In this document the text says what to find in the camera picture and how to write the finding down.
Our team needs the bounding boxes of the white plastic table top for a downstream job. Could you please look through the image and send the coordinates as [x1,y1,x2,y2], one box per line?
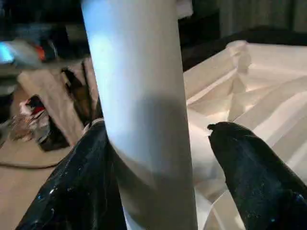
[183,40,307,230]

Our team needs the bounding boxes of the beige fabric cover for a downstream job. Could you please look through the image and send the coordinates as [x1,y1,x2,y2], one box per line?
[18,57,104,147]

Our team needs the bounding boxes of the white plastic table leg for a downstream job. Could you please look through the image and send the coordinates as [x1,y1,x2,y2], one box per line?
[80,0,200,230]

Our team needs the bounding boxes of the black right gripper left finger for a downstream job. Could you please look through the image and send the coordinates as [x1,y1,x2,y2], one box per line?
[15,119,125,230]

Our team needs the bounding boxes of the thin dark floor cable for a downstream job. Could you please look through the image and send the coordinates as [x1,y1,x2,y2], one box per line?
[0,159,59,170]

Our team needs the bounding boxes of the multicoloured clutter pile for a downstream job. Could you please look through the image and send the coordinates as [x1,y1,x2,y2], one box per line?
[9,94,71,152]

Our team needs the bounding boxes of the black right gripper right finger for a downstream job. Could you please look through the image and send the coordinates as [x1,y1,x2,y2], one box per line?
[207,121,307,230]

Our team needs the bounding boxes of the grey curtain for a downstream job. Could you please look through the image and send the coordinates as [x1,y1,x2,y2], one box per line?
[219,0,307,36]

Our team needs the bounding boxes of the grey appliance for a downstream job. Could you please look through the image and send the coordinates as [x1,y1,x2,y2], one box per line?
[0,23,59,70]

